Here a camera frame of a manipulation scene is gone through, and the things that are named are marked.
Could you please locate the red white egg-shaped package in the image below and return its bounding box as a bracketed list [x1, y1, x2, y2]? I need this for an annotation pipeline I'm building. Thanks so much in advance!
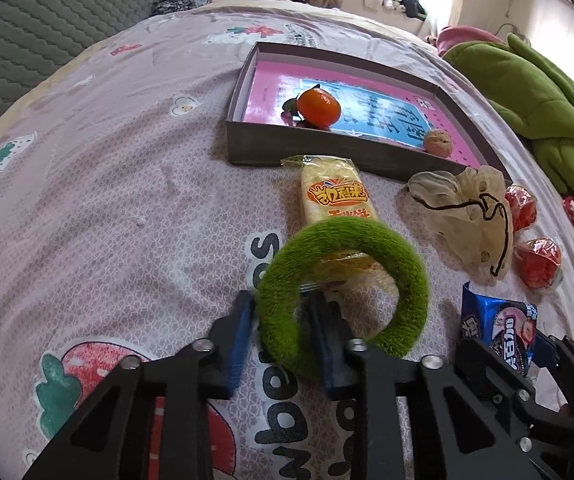
[504, 184, 538, 234]
[513, 237, 564, 291]

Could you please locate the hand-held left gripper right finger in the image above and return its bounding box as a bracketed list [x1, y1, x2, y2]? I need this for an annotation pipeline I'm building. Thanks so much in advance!
[307, 292, 543, 480]

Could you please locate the dark patterned cloth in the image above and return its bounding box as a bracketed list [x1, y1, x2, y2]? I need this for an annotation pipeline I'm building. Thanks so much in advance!
[152, 0, 213, 17]

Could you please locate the pink printed bed sheet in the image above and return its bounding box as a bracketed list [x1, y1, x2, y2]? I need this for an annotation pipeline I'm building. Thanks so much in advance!
[0, 0, 574, 480]

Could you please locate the grey cardboard box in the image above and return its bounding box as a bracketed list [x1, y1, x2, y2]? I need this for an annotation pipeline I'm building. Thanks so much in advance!
[224, 41, 513, 183]

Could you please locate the blue cookie packet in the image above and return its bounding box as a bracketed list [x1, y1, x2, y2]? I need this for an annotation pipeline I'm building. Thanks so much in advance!
[460, 282, 541, 378]

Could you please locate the green blanket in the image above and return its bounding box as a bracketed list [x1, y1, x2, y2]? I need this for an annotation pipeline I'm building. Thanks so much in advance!
[441, 32, 574, 204]

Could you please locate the yellow snack packet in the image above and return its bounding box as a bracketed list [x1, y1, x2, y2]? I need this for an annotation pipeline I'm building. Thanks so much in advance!
[281, 154, 393, 296]

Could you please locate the beige drawstring pouch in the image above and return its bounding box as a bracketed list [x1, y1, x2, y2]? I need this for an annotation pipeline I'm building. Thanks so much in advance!
[407, 166, 515, 281]

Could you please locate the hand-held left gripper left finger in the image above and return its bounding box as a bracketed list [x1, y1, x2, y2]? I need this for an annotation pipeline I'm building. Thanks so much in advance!
[22, 290, 258, 480]

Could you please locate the walnut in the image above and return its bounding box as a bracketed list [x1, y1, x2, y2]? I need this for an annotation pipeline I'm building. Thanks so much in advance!
[423, 129, 454, 159]

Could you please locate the pink pillow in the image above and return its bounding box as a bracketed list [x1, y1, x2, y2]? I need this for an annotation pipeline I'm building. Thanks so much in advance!
[437, 25, 506, 57]

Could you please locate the grey quilted headboard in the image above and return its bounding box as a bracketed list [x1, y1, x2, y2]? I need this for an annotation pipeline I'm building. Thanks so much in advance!
[0, 0, 189, 153]

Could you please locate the green fuzzy ring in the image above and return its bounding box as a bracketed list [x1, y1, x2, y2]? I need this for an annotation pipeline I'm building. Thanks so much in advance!
[257, 220, 430, 383]

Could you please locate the tangerine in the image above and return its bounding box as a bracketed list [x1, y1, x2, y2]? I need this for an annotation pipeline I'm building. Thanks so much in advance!
[282, 85, 343, 130]

